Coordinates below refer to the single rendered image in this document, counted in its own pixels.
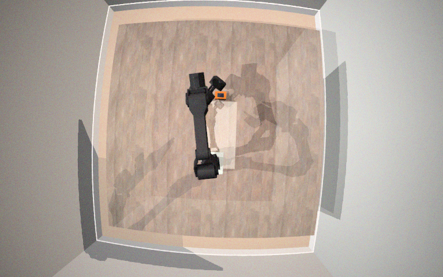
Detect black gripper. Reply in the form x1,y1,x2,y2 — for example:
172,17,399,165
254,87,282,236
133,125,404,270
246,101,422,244
208,76,226,104

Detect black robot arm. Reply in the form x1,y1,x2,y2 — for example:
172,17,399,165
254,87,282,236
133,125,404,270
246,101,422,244
185,72,220,180

